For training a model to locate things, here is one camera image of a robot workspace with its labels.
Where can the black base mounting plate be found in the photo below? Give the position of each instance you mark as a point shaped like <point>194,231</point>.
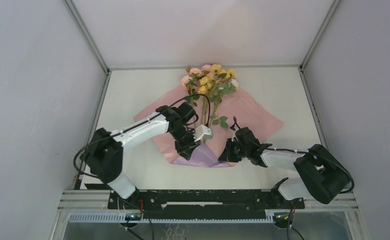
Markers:
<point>230,204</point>

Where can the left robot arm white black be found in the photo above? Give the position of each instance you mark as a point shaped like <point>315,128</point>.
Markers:
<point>104,154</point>

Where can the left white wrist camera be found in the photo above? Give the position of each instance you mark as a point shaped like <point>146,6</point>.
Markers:
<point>203,132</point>

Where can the pink purple wrapping paper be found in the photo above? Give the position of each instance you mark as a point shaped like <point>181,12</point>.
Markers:
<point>240,105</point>

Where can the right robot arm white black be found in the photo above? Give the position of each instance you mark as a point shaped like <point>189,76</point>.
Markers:
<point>320,175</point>

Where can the white pink rose stem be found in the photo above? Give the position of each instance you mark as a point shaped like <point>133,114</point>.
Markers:
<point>220,112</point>

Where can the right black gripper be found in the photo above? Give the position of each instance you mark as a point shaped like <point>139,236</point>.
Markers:
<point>227,155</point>

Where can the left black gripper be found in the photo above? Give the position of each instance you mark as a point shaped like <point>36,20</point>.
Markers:
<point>186,150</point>

